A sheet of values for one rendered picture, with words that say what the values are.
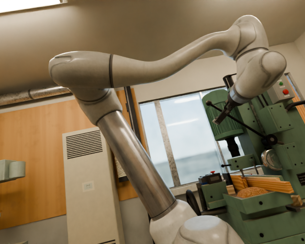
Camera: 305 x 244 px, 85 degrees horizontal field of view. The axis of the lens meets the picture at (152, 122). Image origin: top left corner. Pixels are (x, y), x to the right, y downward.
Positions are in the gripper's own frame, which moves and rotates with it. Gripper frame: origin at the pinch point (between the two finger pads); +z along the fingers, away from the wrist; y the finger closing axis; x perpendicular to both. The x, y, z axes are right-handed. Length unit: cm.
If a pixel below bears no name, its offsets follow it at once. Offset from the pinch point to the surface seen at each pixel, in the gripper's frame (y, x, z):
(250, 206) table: -32.5, -30.4, -2.4
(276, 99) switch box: 29.4, -22.2, 8.8
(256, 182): -18.6, -34.2, 10.6
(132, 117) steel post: -5, 84, 140
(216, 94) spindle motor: 16.6, 7.0, 15.4
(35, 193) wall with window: -157, 123, 140
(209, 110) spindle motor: 7.0, 4.8, 20.0
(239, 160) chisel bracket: -10.1, -25.5, 20.6
